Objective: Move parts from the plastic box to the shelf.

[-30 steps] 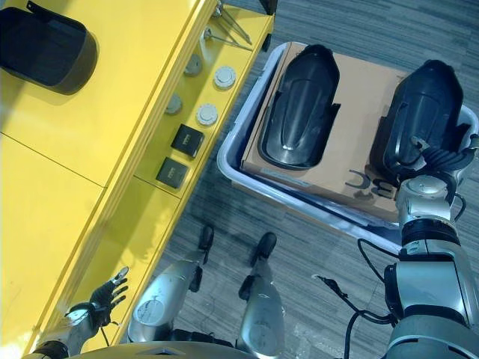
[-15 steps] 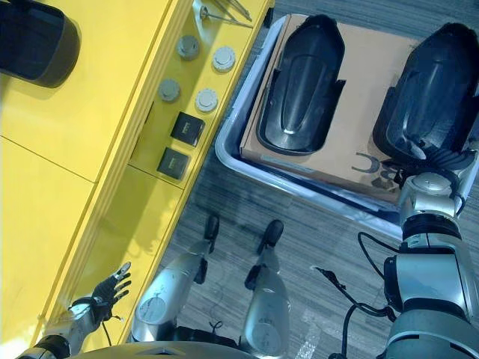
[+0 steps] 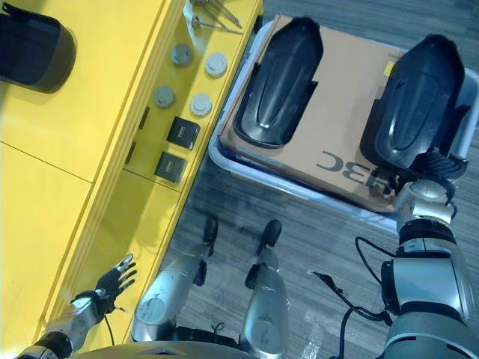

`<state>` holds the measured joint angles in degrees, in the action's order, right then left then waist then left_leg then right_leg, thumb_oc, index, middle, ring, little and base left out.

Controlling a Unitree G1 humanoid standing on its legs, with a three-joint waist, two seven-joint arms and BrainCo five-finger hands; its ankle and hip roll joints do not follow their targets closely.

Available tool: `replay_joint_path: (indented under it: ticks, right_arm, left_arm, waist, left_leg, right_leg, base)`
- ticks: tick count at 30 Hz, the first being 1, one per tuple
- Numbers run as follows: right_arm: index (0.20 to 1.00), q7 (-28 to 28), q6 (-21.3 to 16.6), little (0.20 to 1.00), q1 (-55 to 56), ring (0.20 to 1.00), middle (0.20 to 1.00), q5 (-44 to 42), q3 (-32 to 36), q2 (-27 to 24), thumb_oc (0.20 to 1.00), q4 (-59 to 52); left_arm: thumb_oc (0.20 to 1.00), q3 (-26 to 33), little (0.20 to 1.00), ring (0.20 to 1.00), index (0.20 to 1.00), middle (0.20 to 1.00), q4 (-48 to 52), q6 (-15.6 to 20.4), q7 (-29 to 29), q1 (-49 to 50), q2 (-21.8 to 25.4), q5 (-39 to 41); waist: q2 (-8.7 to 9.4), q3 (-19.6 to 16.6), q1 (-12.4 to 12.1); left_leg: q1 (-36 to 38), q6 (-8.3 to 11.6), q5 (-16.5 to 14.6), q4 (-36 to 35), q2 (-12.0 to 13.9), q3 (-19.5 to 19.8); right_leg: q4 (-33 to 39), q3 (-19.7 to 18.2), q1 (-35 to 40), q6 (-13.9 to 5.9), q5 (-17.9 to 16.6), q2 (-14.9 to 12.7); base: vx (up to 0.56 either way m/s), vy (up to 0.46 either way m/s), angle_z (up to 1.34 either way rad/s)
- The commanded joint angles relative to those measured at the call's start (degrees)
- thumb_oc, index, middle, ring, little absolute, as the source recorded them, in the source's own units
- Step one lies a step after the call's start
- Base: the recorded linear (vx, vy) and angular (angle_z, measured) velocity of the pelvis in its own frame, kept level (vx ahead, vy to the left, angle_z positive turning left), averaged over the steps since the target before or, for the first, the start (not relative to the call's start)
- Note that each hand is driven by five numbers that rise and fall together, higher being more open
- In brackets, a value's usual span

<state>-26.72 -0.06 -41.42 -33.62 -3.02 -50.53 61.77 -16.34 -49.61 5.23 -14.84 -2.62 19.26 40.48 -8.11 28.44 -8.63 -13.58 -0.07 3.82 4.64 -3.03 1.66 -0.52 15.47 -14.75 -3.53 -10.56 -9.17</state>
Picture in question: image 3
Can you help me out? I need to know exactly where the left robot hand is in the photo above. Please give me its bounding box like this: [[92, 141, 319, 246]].
[[94, 253, 138, 313]]

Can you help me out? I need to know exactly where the dark robot foot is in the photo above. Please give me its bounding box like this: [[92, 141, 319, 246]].
[[203, 217, 220, 241], [260, 219, 283, 247]]

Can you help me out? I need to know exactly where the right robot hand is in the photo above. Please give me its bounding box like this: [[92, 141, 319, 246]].
[[373, 147, 469, 196]]

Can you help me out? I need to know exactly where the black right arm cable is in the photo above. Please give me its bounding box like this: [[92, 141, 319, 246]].
[[306, 236, 398, 359]]

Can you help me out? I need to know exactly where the long metal bolt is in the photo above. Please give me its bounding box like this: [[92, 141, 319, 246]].
[[189, 0, 242, 28], [209, 0, 240, 22], [190, 14, 245, 36]]

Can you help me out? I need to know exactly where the dark robot torso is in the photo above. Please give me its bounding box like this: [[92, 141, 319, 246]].
[[73, 325, 242, 359]]

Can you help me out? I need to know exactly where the brown cardboard box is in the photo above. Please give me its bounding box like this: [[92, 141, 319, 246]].
[[218, 13, 413, 215]]

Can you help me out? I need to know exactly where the left dark robot foot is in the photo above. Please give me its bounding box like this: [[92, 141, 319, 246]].
[[203, 217, 220, 241]]

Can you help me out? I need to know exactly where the right silver robot leg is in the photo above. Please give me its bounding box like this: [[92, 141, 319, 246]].
[[239, 241, 291, 355]]

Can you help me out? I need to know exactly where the black sole-shaped part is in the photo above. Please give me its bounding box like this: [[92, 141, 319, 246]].
[[233, 16, 325, 149], [0, 9, 78, 94], [360, 34, 468, 171]]

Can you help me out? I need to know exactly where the right dark robot foot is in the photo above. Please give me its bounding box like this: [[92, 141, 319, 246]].
[[260, 219, 283, 247]]

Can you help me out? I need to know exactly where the left silver robot leg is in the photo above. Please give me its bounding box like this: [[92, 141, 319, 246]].
[[130, 233, 215, 343]]

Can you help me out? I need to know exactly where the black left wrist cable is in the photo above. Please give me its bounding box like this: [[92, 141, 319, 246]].
[[103, 305, 127, 346]]

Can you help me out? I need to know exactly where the grey plastic box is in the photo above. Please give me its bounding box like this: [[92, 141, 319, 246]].
[[207, 19, 479, 236]]

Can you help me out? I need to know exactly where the silver robot leg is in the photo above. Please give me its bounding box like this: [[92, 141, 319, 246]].
[[239, 241, 291, 355], [130, 233, 215, 343]]

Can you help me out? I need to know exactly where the small black square box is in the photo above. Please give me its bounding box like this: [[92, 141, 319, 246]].
[[165, 116, 201, 152], [153, 150, 188, 185]]

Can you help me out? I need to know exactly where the grey round cap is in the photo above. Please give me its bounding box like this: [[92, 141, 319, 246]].
[[189, 93, 214, 118], [204, 52, 229, 79], [170, 43, 193, 69], [153, 85, 177, 110]]

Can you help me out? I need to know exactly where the yellow metal shelf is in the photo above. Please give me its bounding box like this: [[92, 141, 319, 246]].
[[0, 0, 265, 359]]

